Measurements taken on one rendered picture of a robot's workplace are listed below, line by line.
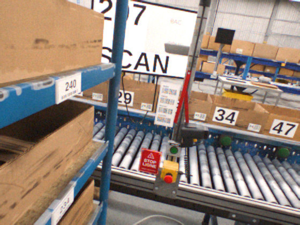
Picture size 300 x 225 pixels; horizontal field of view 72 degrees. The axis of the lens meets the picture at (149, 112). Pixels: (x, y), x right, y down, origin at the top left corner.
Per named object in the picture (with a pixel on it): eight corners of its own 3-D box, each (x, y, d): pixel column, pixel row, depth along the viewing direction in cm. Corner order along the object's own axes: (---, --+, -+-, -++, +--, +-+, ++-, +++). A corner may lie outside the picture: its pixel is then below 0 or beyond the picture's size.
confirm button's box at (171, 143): (165, 155, 96) (167, 142, 94) (165, 151, 99) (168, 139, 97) (179, 158, 95) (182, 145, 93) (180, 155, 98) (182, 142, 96)
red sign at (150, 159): (137, 170, 103) (141, 148, 99) (138, 169, 104) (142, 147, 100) (170, 178, 101) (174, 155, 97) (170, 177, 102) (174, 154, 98)
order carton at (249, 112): (207, 124, 153) (212, 102, 148) (203, 112, 181) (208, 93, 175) (262, 135, 149) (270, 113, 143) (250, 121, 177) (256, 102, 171)
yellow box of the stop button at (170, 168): (159, 182, 94) (162, 169, 92) (161, 171, 102) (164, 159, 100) (191, 189, 93) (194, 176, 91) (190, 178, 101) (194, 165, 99)
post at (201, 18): (152, 194, 106) (188, 4, 77) (153, 188, 111) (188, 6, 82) (175, 200, 105) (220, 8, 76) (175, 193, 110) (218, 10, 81)
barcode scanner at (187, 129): (207, 151, 88) (209, 128, 85) (179, 149, 90) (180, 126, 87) (205, 144, 95) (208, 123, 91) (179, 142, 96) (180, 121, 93)
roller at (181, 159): (176, 189, 108) (178, 181, 106) (179, 144, 157) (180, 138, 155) (186, 191, 107) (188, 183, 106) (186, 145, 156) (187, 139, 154)
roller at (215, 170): (214, 197, 106) (217, 190, 104) (205, 149, 154) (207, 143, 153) (224, 200, 105) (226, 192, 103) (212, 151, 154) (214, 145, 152)
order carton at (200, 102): (155, 113, 158) (158, 92, 152) (159, 103, 185) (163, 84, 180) (207, 124, 153) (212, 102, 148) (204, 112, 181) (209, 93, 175)
